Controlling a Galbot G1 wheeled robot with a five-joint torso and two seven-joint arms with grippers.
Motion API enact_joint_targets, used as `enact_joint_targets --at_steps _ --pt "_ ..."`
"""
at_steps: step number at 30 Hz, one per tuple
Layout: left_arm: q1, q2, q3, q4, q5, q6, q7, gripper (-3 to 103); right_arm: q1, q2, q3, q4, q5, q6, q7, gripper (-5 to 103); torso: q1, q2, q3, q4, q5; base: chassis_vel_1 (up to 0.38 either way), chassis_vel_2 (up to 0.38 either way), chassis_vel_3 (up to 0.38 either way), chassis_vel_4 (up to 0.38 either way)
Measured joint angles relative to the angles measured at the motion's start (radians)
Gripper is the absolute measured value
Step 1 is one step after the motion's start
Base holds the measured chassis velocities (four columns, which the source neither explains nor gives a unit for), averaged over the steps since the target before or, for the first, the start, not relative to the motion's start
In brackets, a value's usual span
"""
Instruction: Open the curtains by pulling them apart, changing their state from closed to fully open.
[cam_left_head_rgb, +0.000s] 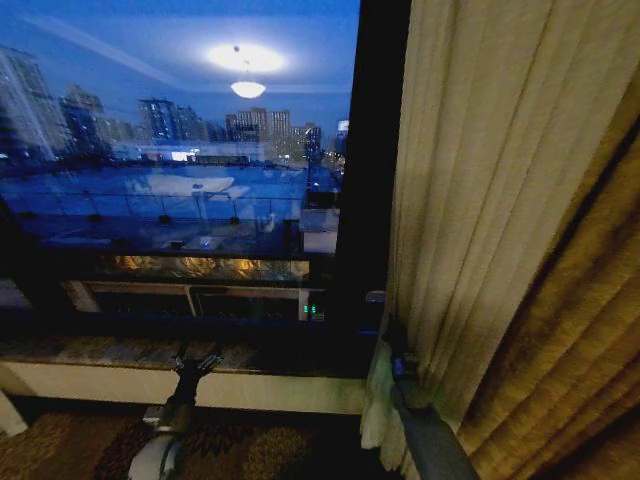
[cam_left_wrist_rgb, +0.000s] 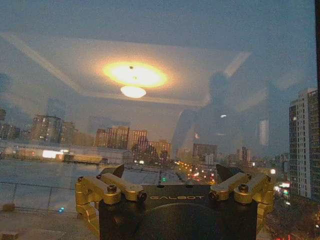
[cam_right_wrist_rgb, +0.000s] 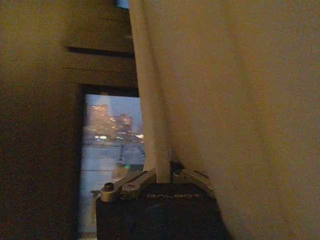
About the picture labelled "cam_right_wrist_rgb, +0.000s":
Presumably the dark beige curtain panel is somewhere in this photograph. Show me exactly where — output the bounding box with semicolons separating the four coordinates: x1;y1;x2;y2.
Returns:
0;0;87;240

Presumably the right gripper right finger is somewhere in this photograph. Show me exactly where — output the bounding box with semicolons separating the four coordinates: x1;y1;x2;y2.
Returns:
170;160;216;198

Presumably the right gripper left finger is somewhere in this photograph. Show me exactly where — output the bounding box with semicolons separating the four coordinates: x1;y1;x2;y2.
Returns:
100;167;158;202

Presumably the dark framed window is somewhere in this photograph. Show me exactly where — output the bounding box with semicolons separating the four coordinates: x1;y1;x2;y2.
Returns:
65;0;151;240

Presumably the pale beige curtain panel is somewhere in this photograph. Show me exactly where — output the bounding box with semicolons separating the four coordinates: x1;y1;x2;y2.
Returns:
127;0;320;240

